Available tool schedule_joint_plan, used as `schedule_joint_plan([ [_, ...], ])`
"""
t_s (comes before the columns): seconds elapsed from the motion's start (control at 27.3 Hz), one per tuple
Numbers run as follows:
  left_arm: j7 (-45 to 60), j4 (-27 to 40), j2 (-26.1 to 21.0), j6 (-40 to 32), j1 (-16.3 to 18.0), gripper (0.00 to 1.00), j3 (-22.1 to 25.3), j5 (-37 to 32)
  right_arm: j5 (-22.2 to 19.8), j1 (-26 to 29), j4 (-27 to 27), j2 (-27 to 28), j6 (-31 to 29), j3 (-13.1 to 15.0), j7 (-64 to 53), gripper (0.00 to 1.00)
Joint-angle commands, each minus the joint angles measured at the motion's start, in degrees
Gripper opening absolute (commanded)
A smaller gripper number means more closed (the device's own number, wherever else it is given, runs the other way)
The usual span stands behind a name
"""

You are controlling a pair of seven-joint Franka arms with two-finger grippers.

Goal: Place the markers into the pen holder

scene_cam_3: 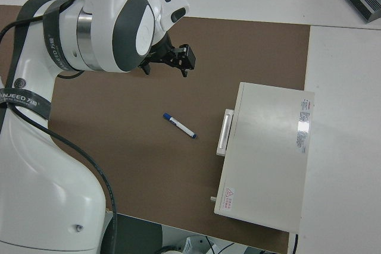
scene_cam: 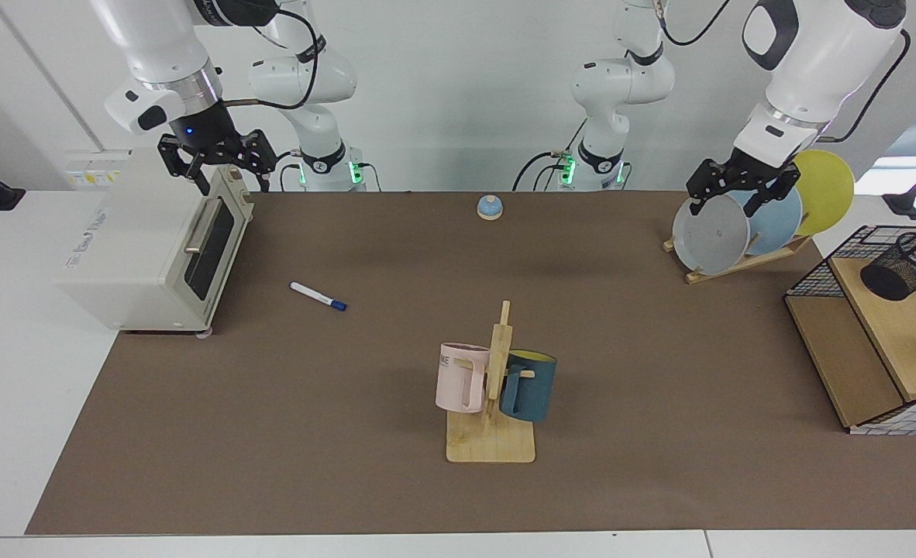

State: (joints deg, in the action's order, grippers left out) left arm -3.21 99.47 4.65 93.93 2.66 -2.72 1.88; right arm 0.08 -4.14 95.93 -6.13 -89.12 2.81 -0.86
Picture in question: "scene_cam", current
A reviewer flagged black base cable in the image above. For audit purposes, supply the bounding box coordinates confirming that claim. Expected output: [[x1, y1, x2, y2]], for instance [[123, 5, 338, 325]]
[[268, 151, 304, 191], [512, 116, 591, 191]]

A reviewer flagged light blue plate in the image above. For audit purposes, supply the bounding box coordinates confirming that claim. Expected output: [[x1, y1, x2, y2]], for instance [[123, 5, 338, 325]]
[[725, 186, 804, 257]]

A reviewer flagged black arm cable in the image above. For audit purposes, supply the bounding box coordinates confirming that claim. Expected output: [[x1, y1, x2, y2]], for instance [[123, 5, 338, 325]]
[[656, 0, 911, 145], [222, 4, 327, 111]]

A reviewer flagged pale toaster oven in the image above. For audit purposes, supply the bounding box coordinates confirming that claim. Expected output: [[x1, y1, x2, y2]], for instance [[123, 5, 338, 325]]
[[55, 147, 256, 336]]

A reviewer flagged grey plate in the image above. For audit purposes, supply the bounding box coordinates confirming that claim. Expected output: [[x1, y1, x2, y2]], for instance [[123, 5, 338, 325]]
[[673, 191, 751, 276]]

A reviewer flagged wire basket with wooden floor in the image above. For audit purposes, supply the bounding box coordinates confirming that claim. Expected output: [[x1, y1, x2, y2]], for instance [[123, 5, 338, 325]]
[[783, 225, 916, 436]]

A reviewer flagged wooden cup stand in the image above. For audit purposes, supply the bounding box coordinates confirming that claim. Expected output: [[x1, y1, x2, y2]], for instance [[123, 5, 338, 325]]
[[446, 300, 537, 464]]

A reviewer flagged wooden plate rack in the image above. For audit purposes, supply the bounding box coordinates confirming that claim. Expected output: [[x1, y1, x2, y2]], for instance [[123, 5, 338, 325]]
[[663, 232, 813, 284]]

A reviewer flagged black mesh pen holder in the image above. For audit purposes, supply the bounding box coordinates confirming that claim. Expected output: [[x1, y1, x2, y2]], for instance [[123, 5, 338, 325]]
[[860, 230, 916, 302]]

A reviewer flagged brown table cloth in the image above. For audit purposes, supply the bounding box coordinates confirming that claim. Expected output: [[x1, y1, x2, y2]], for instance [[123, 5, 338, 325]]
[[24, 191, 916, 536]]

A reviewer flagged white marker with blue cap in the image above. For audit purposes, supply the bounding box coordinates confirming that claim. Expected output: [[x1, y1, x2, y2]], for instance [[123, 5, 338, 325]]
[[289, 281, 348, 312]]

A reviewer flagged pink cup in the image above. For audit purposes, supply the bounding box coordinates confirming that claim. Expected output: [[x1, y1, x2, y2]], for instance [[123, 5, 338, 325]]
[[436, 342, 491, 414]]

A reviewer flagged dark teal cup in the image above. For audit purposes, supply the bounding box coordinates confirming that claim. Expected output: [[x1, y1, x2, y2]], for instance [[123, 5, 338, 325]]
[[498, 350, 558, 423]]

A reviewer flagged white socket box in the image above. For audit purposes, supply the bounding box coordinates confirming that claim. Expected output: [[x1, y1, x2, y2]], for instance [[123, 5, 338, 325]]
[[65, 150, 132, 191]]

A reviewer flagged yellow plate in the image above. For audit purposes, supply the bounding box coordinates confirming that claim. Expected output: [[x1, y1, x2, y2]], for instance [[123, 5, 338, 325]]
[[791, 150, 856, 237]]

